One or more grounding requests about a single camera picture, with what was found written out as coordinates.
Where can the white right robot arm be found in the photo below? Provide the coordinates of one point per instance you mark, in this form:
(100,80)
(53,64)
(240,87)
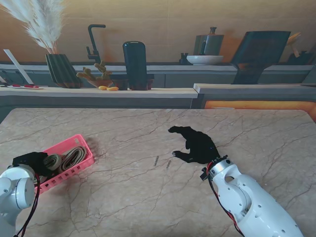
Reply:
(242,197)

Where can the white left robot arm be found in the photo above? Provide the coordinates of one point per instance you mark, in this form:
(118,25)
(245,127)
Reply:
(14,192)

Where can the printed kitchen scene backdrop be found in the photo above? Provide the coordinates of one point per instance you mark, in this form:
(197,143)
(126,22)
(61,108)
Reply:
(158,14)

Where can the pink plastic storage basket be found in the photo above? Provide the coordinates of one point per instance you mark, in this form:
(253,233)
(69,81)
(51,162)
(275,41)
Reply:
(79,140)

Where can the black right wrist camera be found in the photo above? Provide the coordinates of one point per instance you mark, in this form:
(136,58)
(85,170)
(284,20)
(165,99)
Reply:
(204,174)

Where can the pale grey braided belt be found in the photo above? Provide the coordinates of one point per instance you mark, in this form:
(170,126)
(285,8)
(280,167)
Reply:
(53,160)

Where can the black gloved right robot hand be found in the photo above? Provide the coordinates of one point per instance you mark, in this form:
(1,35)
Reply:
(200,148)

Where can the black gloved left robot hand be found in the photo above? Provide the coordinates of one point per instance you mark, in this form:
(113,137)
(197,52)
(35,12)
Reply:
(32,160)

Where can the tan braided belt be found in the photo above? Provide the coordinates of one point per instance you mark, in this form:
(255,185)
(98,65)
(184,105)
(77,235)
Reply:
(74,158)

